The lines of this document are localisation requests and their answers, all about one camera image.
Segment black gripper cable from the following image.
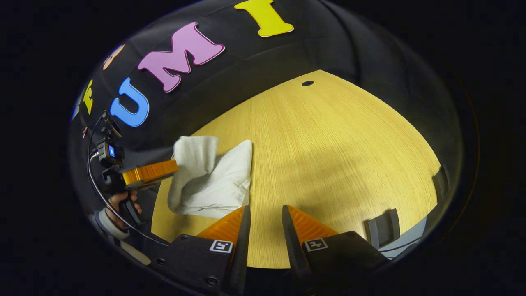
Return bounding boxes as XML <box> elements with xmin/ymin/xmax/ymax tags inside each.
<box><xmin>86</xmin><ymin>114</ymin><xmax>171</xmax><ymax>248</ymax></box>

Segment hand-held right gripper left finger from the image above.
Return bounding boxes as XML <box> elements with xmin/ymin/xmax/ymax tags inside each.
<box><xmin>149</xmin><ymin>205</ymin><xmax>252</xmax><ymax>296</ymax></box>

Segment white jeans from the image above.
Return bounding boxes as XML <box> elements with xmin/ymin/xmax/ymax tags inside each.
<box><xmin>167</xmin><ymin>136</ymin><xmax>254</xmax><ymax>219</ymax></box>

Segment black curved bracket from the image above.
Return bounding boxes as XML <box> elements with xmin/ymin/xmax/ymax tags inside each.
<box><xmin>364</xmin><ymin>208</ymin><xmax>401</xmax><ymax>250</ymax></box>
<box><xmin>431</xmin><ymin>164</ymin><xmax>451</xmax><ymax>203</ymax></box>

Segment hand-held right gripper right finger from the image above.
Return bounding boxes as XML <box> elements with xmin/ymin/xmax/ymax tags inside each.
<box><xmin>282</xmin><ymin>204</ymin><xmax>390</xmax><ymax>285</ymax></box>

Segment black backdrop cloth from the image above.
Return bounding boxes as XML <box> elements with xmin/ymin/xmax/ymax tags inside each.
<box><xmin>68</xmin><ymin>0</ymin><xmax>465</xmax><ymax>231</ymax></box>

